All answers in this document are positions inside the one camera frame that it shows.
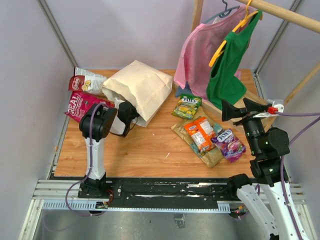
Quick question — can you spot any red white chips bag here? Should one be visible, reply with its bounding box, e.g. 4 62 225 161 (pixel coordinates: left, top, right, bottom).
68 67 108 96

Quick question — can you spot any blue cloth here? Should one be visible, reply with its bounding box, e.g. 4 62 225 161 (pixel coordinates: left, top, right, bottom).
173 82 194 98

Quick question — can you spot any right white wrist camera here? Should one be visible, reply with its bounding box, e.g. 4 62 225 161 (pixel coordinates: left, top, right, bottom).
253 99 285 118

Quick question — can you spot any orange Fox's candy packet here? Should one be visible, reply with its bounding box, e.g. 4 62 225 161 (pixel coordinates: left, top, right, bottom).
184 117 215 154

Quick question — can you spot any green tank top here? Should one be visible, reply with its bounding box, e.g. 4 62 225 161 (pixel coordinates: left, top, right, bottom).
206 10 263 110

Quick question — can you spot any green snack packet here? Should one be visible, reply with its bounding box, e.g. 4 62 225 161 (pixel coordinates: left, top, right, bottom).
171 94 202 120

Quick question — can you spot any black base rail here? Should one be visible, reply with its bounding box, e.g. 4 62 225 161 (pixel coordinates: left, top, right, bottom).
77 176 258 213

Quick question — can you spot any tan salt vinegar chips bag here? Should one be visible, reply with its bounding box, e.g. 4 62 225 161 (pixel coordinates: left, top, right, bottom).
170 107 226 169

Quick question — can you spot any grey blue hanger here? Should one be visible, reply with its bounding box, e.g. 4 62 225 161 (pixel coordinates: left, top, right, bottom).
203 0 240 24

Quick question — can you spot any magenta crisps bag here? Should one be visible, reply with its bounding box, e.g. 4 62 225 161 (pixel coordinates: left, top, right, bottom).
64 91 115 123

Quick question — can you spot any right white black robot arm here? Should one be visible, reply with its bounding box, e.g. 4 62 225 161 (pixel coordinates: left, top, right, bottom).
221 97 309 240

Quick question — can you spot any yellow hanger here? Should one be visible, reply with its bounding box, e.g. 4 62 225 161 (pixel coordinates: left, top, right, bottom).
208 0 259 67

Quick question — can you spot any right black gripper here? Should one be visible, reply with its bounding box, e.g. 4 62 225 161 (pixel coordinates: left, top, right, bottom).
220 96 266 155

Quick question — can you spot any teal white snack packet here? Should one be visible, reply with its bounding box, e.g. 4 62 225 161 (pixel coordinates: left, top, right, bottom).
213 123 224 135

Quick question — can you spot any pink t-shirt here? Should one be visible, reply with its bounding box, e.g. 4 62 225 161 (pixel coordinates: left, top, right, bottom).
174 5 255 100

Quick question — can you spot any wooden clothes rack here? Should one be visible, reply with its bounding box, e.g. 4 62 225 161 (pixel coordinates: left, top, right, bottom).
191 0 320 130

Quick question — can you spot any purple snack packet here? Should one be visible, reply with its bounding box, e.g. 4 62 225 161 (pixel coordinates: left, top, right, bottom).
211 128 246 163

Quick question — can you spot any brown paper bag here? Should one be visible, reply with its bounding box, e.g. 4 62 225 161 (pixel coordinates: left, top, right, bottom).
102 60 173 127

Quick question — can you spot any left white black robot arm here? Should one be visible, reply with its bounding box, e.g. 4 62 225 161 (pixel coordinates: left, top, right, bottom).
78 100 139 199

